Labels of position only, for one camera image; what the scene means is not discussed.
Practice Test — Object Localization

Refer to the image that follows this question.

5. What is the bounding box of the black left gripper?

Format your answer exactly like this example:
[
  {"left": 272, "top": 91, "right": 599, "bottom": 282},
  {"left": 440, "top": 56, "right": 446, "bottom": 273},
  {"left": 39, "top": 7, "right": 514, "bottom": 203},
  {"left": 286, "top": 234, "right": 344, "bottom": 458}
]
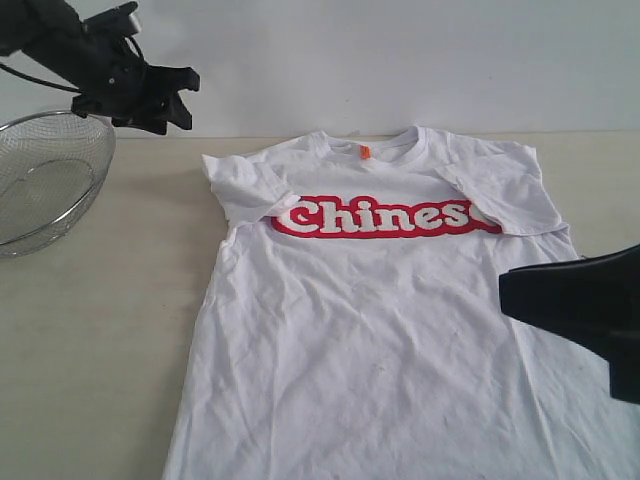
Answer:
[{"left": 71, "top": 44, "right": 200, "bottom": 135}]

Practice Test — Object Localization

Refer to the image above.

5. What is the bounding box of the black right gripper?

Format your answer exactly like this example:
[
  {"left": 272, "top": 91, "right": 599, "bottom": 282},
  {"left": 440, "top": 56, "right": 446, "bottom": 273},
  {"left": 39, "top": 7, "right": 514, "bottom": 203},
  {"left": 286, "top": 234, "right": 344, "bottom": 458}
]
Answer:
[{"left": 499, "top": 245, "right": 639, "bottom": 404}]

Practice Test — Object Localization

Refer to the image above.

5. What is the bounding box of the white t-shirt with red logo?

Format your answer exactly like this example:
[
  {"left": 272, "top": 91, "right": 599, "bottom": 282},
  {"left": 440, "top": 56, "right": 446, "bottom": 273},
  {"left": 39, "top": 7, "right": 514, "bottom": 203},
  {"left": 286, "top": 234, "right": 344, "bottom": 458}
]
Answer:
[{"left": 163, "top": 127, "right": 639, "bottom": 479}]

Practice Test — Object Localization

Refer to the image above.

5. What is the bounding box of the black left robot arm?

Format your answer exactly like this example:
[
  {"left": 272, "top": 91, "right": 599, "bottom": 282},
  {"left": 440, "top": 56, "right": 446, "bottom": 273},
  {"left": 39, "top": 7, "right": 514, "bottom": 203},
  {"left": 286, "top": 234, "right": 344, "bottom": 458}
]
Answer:
[{"left": 1, "top": 1, "right": 200, "bottom": 135}]

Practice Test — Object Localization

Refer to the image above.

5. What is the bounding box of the metal wire mesh basket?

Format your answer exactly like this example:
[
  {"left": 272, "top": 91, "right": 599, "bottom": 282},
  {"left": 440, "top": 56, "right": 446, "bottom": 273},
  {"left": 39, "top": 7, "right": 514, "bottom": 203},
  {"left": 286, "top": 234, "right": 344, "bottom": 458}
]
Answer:
[{"left": 1, "top": 111, "right": 116, "bottom": 258}]

